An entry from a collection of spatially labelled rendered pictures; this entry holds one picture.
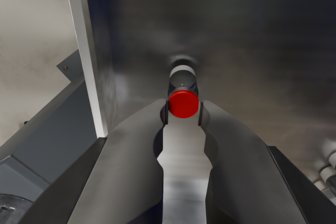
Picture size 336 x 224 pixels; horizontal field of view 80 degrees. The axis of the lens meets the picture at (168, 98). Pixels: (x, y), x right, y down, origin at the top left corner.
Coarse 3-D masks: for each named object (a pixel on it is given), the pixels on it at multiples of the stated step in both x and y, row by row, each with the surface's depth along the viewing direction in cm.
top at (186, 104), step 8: (176, 96) 13; (184, 96) 13; (192, 96) 13; (168, 104) 13; (176, 104) 13; (184, 104) 13; (192, 104) 13; (176, 112) 13; (184, 112) 13; (192, 112) 13
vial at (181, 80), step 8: (176, 72) 15; (184, 72) 15; (192, 72) 16; (176, 80) 14; (184, 80) 14; (192, 80) 14; (168, 88) 14; (176, 88) 13; (184, 88) 13; (192, 88) 14; (168, 96) 14
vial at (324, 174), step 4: (324, 168) 22; (328, 168) 22; (332, 168) 22; (320, 172) 22; (324, 172) 22; (328, 172) 21; (332, 172) 21; (324, 176) 22; (328, 176) 21; (332, 176) 21; (324, 180) 22; (328, 180) 21; (332, 180) 21; (328, 184) 21; (332, 184) 21; (332, 188) 21; (332, 192) 21
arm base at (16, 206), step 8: (0, 200) 43; (8, 200) 43; (16, 200) 43; (24, 200) 44; (0, 208) 42; (8, 208) 42; (16, 208) 42; (24, 208) 43; (0, 216) 42; (8, 216) 41; (16, 216) 42
